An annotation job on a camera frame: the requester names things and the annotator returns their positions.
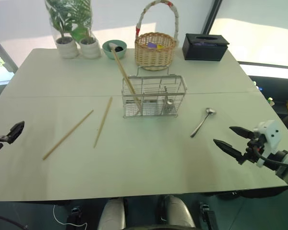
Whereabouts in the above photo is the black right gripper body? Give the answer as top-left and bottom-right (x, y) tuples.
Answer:
(244, 133), (266, 164)

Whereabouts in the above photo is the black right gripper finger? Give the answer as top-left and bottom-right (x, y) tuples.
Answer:
(229, 126), (255, 139)
(213, 139), (246, 165)

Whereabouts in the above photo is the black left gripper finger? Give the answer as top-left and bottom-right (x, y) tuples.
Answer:
(6, 121), (25, 145)

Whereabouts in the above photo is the metal spoon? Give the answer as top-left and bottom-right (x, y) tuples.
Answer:
(190, 107), (217, 138)
(161, 86), (175, 115)

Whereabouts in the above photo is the wooden chopstick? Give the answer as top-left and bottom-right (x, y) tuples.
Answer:
(111, 47), (143, 116)
(94, 96), (113, 149)
(42, 109), (95, 161)

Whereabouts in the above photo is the black table leg caster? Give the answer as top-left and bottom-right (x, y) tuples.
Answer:
(66, 206), (84, 230)
(198, 202), (219, 230)

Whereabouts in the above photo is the grey rounded shell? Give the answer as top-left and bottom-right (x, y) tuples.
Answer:
(96, 198), (126, 230)
(158, 194), (196, 230)

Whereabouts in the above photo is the black tissue box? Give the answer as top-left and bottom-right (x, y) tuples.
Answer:
(181, 33), (230, 61)

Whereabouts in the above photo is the potted plant in white pot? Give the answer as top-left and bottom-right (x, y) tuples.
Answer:
(71, 0), (103, 60)
(44, 0), (79, 59)

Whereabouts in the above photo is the green bowl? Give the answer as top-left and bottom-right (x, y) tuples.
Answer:
(102, 39), (128, 60)

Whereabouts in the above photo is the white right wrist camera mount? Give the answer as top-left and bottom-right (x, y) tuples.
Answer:
(253, 119), (283, 167)

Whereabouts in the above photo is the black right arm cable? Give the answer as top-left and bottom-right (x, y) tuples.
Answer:
(254, 146), (288, 168)

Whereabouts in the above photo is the metal wire cutlery rack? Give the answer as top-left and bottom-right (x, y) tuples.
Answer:
(121, 66), (188, 119)

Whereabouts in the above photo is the white floor cable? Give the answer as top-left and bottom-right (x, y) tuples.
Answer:
(53, 203), (88, 230)

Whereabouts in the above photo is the wicker basket with handle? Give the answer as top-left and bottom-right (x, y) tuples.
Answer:
(134, 0), (180, 71)

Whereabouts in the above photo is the dark window frame post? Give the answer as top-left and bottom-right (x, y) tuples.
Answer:
(201, 0), (224, 35)

